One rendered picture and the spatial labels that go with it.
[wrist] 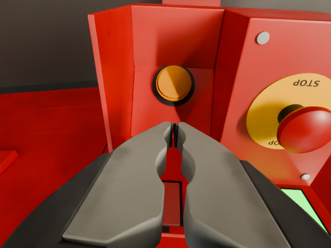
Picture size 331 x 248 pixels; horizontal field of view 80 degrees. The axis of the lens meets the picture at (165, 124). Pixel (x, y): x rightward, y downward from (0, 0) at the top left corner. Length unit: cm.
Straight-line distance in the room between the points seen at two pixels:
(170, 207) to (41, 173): 41
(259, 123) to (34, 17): 103
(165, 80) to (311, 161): 16
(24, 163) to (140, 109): 44
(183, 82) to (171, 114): 4
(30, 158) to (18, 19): 69
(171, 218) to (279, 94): 14
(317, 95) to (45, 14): 102
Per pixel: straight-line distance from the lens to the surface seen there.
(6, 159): 63
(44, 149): 63
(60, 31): 106
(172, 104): 22
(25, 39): 116
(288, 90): 18
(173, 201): 20
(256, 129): 19
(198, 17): 22
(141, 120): 22
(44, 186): 52
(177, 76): 22
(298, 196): 25
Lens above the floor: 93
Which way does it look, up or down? 57 degrees down
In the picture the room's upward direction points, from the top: 175 degrees counter-clockwise
